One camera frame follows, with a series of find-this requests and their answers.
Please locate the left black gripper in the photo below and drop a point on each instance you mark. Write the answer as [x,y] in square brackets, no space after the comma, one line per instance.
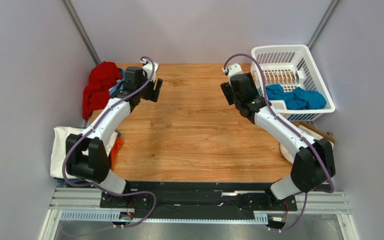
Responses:
[154,94]

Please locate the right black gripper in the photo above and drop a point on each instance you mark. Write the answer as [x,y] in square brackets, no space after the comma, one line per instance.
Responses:
[226,93]

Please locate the white printed t-shirt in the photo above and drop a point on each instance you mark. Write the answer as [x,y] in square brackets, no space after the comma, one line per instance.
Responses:
[59,149]

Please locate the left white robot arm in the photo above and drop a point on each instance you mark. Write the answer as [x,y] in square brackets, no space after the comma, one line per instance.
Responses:
[86,155]

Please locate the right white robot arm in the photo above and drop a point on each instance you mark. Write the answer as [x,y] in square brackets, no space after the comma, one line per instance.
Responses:
[313,159]

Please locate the light blue cap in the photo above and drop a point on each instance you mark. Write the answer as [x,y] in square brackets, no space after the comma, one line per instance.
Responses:
[119,83]

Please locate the red t-shirt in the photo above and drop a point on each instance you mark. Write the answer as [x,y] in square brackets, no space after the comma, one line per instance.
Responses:
[96,94]

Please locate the orange t-shirt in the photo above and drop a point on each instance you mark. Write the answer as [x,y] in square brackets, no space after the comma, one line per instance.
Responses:
[118,144]

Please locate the white plastic basket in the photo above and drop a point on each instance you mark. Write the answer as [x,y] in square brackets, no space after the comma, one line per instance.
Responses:
[292,66]

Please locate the teal blue t-shirt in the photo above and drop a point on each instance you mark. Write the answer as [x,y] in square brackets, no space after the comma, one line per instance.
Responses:
[298,99]

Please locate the cream tote bag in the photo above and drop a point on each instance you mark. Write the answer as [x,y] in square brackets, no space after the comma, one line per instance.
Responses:
[311,130]

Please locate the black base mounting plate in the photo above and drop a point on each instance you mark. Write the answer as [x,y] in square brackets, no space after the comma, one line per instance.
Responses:
[198,200]

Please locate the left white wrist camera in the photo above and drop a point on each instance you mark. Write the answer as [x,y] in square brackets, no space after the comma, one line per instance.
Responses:
[151,69]

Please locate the aluminium rail frame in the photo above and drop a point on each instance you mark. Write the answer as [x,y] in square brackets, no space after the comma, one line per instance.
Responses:
[323,216]

